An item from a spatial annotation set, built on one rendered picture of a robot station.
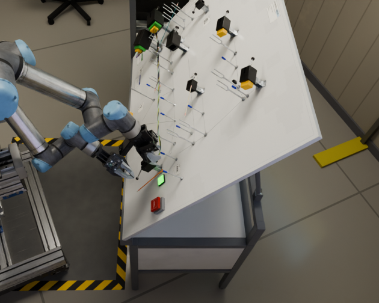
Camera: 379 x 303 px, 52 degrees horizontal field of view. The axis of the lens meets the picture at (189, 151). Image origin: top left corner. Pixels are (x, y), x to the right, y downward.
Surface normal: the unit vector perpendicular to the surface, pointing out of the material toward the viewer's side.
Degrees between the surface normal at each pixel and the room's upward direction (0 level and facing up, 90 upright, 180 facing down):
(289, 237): 0
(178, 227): 0
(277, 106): 54
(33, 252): 0
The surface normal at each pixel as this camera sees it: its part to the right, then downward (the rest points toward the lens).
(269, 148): -0.74, -0.35
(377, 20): -0.89, 0.32
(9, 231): 0.11, -0.55
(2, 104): 0.41, 0.72
